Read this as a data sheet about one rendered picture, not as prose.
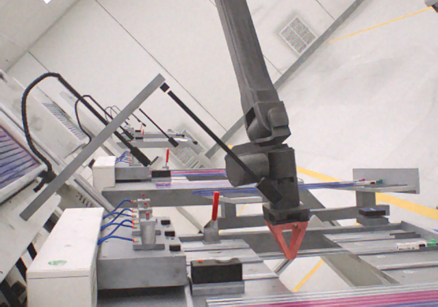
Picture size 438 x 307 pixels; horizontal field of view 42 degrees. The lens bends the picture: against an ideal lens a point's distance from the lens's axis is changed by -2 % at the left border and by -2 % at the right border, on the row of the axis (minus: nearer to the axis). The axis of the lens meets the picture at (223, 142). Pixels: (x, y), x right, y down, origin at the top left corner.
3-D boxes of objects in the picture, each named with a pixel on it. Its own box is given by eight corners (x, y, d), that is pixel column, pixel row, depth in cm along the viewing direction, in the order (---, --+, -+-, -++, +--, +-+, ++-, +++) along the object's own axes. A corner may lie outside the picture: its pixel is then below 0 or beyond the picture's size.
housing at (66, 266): (107, 273, 122) (104, 206, 121) (94, 375, 74) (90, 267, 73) (68, 274, 121) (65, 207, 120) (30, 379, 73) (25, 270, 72)
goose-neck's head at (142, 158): (151, 161, 119) (135, 145, 118) (152, 161, 117) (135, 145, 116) (145, 167, 119) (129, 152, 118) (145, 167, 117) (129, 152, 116)
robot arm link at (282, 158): (300, 142, 106) (282, 141, 111) (267, 148, 103) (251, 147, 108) (304, 180, 106) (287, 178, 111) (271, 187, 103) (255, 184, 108)
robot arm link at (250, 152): (282, 105, 107) (263, 126, 114) (226, 112, 102) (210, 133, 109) (305, 165, 103) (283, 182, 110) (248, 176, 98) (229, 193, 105)
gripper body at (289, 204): (276, 223, 102) (271, 182, 102) (262, 213, 112) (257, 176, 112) (311, 218, 103) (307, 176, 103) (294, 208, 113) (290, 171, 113)
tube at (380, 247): (432, 245, 114) (432, 240, 114) (435, 247, 112) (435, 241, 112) (174, 264, 106) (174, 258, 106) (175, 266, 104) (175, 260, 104)
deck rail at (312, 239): (401, 248, 135) (402, 222, 135) (405, 250, 133) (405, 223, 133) (87, 267, 123) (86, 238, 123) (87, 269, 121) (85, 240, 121)
